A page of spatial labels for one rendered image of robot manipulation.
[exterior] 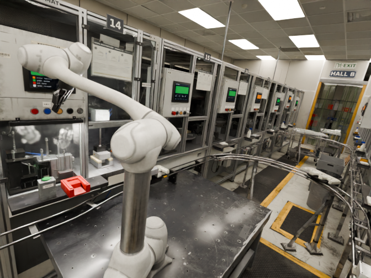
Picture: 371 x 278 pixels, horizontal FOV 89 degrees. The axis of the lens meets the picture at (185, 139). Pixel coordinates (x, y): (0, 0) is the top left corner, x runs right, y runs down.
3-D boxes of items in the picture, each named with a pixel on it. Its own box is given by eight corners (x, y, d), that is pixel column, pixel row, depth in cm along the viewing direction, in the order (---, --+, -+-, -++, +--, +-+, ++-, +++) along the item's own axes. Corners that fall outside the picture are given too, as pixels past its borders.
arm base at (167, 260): (178, 257, 111) (178, 250, 110) (147, 283, 95) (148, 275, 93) (157, 239, 123) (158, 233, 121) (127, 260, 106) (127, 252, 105)
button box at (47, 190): (41, 201, 110) (39, 183, 107) (37, 195, 115) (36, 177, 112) (57, 196, 116) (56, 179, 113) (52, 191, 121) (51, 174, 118)
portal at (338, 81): (342, 154, 702) (367, 81, 634) (301, 143, 785) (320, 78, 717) (342, 153, 709) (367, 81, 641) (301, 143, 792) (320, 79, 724)
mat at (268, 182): (256, 219, 264) (256, 218, 264) (220, 200, 300) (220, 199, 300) (314, 150, 702) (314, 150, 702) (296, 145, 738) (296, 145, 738)
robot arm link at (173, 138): (160, 107, 88) (144, 109, 75) (190, 131, 85) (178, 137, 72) (147, 129, 92) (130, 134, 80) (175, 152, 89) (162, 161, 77)
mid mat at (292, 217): (318, 255, 216) (318, 254, 216) (269, 228, 250) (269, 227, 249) (326, 217, 291) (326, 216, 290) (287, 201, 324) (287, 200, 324)
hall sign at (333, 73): (354, 78, 653) (357, 70, 646) (328, 76, 698) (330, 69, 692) (354, 78, 655) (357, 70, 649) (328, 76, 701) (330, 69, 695)
